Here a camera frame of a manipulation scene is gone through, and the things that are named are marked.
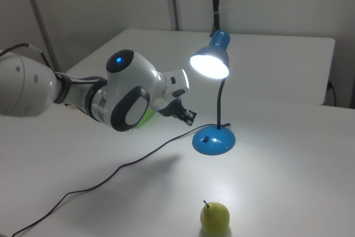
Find white side table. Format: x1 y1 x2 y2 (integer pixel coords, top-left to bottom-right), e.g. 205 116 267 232
66 28 336 107

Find green toy cucumber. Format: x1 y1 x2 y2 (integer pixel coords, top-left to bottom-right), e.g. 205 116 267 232
135 107 156 129

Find grey slanted partition post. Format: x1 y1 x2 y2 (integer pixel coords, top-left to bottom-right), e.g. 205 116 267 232
21 0 61 73

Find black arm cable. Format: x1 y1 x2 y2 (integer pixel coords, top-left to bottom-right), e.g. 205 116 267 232
0 43 109 85

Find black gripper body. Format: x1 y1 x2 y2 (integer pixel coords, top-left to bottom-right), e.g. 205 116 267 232
158 96 186 120

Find yellow-green toy pear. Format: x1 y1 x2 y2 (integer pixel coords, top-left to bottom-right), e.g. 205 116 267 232
200 200 231 235

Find black wall cable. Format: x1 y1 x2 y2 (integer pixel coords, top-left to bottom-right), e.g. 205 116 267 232
327 79 338 107

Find dark lamp power cable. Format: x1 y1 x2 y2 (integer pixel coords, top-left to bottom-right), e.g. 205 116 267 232
11 124 206 237

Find blue desk lamp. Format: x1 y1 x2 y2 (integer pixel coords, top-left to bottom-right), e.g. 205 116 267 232
189 29 237 156

